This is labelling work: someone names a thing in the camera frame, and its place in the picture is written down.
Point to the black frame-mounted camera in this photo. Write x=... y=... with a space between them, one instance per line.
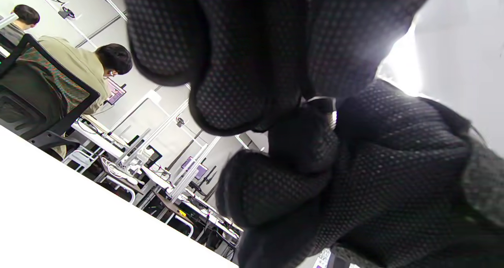
x=66 y=13

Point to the dark unlit monitor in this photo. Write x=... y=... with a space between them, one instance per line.
x=152 y=156

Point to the person's left hand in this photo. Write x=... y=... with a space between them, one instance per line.
x=256 y=43

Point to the dark metal screw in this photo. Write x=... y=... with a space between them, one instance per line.
x=318 y=99

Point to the black office chair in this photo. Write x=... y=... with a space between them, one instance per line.
x=35 y=98

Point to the person's right hand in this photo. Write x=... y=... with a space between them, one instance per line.
x=386 y=173

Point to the small purple-lit monitor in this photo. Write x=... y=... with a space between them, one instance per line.
x=195 y=168

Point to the small lit computer monitor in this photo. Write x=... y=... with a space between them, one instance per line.
x=116 y=93

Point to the ceiling light strip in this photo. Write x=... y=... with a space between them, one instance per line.
x=403 y=63

